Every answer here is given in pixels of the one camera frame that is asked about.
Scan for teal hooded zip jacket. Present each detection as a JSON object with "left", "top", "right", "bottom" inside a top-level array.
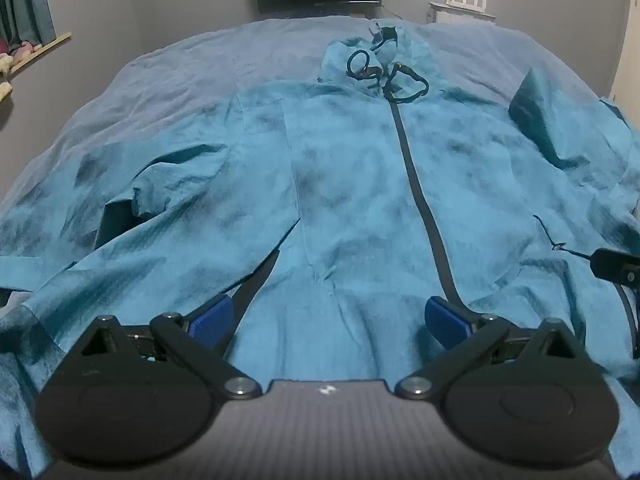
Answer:
[{"left": 0, "top": 21, "right": 640, "bottom": 480}]

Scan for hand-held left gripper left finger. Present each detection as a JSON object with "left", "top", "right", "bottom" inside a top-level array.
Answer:
[{"left": 75, "top": 295, "right": 263, "bottom": 402}]

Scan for cream plush toy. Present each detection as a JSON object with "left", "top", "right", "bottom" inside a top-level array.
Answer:
[{"left": 0, "top": 54, "right": 15, "bottom": 105}]

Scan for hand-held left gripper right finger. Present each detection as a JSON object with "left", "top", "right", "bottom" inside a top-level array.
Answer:
[{"left": 394, "top": 296, "right": 587, "bottom": 402}]

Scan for wooden window ledge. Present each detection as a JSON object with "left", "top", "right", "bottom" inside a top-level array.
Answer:
[{"left": 9, "top": 32, "right": 73, "bottom": 77}]

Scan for teal curtain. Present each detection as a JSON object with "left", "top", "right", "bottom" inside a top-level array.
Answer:
[{"left": 0, "top": 0, "right": 57, "bottom": 47}]

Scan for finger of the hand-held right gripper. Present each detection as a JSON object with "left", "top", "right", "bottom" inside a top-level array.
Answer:
[{"left": 589, "top": 247, "right": 640, "bottom": 283}]

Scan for pink plush toy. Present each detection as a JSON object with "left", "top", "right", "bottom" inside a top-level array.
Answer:
[{"left": 0, "top": 37, "right": 45, "bottom": 62}]

